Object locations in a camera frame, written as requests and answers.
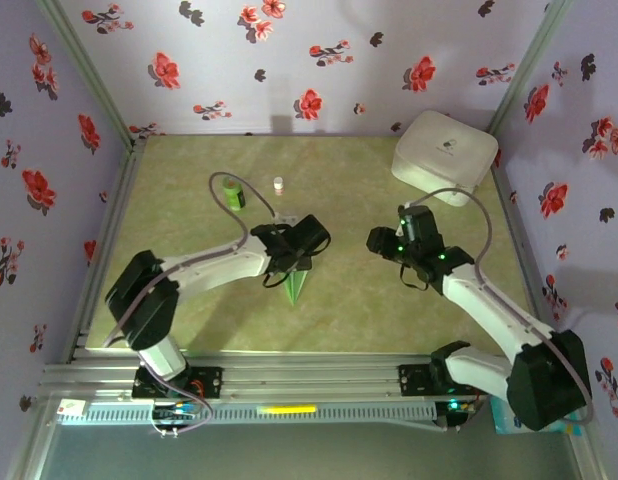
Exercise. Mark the aluminium side rail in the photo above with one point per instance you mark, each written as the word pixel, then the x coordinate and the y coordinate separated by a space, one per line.
pixel 508 200
pixel 116 200

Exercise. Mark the aluminium frame cross rail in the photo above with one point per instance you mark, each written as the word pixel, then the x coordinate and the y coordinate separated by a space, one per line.
pixel 309 375

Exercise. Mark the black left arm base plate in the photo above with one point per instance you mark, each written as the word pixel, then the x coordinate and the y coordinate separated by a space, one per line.
pixel 211 377

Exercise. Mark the white zippered case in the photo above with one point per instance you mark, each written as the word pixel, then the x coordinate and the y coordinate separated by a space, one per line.
pixel 444 155

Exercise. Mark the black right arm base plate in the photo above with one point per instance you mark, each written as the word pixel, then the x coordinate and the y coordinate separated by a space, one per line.
pixel 414 380

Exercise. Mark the controller with green light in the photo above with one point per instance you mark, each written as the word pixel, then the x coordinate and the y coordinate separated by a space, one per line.
pixel 454 407

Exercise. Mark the white tag with red mark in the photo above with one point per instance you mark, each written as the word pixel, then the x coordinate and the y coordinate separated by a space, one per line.
pixel 71 408

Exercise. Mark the small white pill bottle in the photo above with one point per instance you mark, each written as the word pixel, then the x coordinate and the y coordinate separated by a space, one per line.
pixel 279 186

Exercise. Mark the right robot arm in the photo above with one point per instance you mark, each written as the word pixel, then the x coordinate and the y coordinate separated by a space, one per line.
pixel 544 385

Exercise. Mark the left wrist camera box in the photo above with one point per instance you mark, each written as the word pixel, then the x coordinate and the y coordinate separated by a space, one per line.
pixel 285 219

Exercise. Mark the yellow label strip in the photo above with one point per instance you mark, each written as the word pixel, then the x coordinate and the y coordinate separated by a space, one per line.
pixel 286 409

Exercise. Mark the light green paper sheet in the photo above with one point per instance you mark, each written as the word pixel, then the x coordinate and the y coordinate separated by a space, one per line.
pixel 294 290

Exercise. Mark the blue wet wipes packet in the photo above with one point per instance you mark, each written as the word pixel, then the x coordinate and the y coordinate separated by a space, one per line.
pixel 499 417

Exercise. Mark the aluminium corner post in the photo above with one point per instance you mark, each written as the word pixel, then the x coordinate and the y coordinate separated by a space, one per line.
pixel 91 75
pixel 529 65

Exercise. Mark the green cylindrical bottle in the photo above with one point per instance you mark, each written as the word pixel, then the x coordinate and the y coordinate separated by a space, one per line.
pixel 235 197

